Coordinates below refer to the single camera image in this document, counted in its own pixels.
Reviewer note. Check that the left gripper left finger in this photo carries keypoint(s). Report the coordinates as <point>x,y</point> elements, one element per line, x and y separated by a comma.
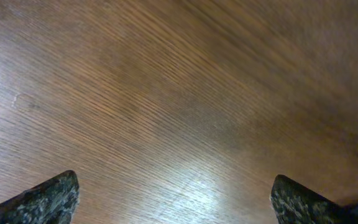
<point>51,202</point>

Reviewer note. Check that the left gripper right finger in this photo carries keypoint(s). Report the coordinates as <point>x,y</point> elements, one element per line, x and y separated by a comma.
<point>294,203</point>

